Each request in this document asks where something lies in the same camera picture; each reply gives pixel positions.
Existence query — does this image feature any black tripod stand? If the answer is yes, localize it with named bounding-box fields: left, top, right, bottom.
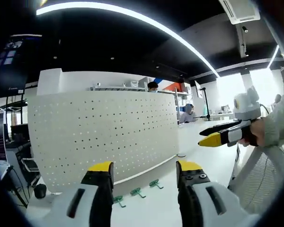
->
left=195, top=87, right=212, bottom=122

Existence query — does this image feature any white mesh chair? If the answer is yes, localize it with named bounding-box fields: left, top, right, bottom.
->
left=228, top=144, right=284, bottom=216

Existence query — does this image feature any ceiling air conditioner unit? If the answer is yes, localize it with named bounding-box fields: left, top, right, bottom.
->
left=218, top=0, right=261, bottom=25

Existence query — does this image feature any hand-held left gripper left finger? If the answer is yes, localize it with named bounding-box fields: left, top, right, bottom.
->
left=51, top=161, right=114, bottom=227

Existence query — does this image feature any white perforated mounting plate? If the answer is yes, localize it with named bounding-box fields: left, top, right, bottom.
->
left=27, top=91, right=181, bottom=193

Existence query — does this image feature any black round object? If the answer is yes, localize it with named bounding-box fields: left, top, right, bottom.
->
left=34, top=183, right=47, bottom=200

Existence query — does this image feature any black equipment rack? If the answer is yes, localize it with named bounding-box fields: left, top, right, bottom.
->
left=10, top=122, right=40, bottom=187

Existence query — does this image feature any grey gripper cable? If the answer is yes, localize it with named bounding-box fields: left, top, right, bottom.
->
left=259, top=103, right=272, bottom=118

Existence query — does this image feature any person's right hand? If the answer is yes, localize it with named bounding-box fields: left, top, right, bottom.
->
left=245, top=117, right=267, bottom=148

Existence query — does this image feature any white square pillar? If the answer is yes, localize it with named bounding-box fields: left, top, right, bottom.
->
left=36, top=68, right=63, bottom=96

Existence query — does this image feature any long ceiling light strip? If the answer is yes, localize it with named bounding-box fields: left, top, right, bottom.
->
left=36, top=4, right=221, bottom=78

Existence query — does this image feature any dark wall display screen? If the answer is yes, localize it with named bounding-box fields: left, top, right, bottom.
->
left=0, top=34, right=43, bottom=95

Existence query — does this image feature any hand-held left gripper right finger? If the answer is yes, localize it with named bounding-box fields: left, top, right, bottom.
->
left=176, top=160, right=250, bottom=227

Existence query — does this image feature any green hook assembly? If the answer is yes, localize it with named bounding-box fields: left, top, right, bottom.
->
left=130, top=187, right=146, bottom=199
left=149, top=179, right=164, bottom=190
left=113, top=195, right=126, bottom=209

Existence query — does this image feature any white storage shelf rack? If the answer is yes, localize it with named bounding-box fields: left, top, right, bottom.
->
left=86, top=77, right=191, bottom=97

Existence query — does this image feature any short ceiling light strip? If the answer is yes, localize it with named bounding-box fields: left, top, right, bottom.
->
left=267, top=44, right=280, bottom=70

